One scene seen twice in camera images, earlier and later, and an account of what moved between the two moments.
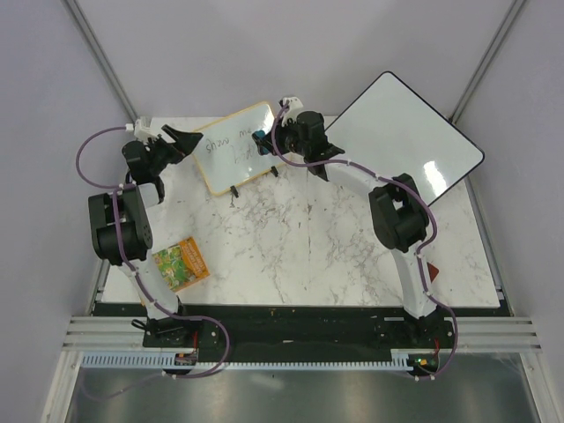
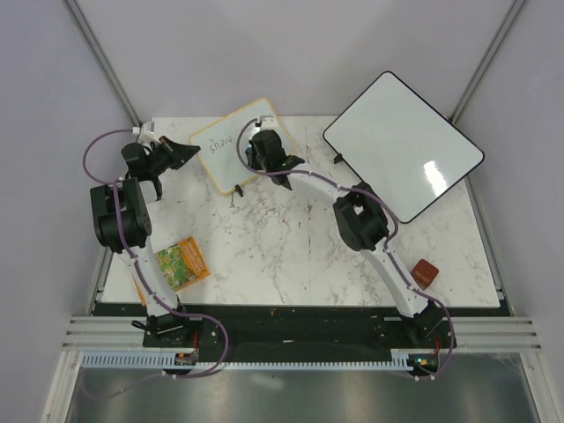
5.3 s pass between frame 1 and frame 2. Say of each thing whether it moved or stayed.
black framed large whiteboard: stayed
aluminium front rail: stayed
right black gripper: moved
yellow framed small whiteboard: stayed
